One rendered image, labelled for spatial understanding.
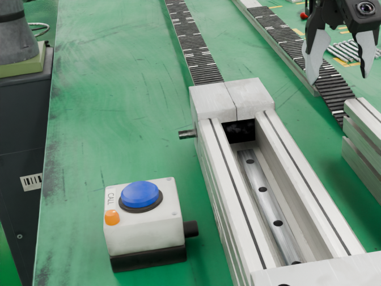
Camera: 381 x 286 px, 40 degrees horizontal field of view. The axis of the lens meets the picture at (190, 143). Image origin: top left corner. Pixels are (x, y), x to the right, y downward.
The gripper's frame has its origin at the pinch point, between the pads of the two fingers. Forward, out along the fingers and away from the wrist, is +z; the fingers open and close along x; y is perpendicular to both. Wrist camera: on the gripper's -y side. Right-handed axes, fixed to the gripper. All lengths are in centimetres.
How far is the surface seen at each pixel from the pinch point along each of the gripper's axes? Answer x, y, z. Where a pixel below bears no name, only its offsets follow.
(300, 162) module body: 15.2, -27.9, -3.3
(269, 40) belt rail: 2.4, 34.5, 4.2
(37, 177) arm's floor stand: 59, 34, 30
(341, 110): 1.2, -4.0, 3.7
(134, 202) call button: 32.9, -28.7, -1.8
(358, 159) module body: 5.3, -20.1, 2.5
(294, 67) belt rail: 2.3, 16.5, 4.1
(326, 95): 2.0, 0.0, 2.9
